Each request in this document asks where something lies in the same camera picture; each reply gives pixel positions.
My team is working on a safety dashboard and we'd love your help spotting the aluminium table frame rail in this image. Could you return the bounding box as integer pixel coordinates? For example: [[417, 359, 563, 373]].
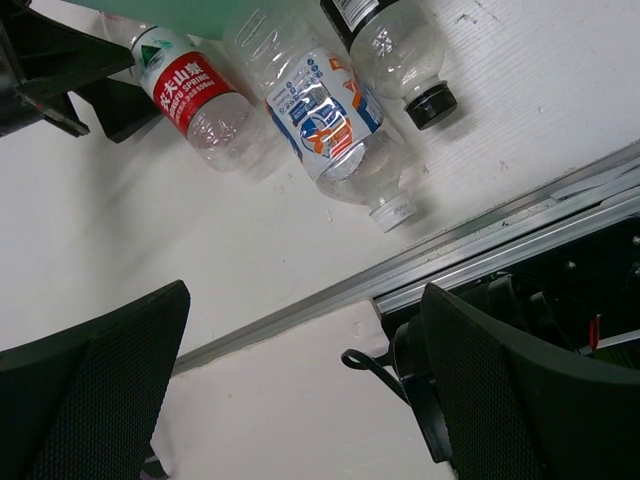
[[174, 143, 639, 374]]

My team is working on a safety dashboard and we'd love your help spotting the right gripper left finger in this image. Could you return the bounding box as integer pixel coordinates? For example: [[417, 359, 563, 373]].
[[1, 280, 191, 479]]

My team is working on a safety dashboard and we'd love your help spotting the clear bottle red label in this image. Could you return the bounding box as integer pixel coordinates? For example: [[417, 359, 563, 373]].
[[131, 27, 267, 173]]

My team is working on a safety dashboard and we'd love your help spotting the clear bottle blue orange label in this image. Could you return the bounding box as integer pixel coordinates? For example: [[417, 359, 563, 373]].
[[223, 1, 416, 232]]

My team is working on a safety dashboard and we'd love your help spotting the green plastic bin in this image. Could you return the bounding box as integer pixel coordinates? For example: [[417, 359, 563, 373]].
[[72, 0, 260, 40]]

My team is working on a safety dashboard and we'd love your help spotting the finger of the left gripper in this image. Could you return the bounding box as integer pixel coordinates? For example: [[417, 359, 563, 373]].
[[1, 1, 133, 137], [74, 78, 161, 144]]

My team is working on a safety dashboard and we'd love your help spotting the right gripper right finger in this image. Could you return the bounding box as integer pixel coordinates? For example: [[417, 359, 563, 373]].
[[421, 284, 639, 479]]

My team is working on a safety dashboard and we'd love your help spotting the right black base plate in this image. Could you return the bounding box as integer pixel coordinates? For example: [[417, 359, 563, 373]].
[[374, 214, 640, 356]]

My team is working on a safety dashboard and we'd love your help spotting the clear bottle black label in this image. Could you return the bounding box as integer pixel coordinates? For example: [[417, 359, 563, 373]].
[[320, 0, 458, 130]]

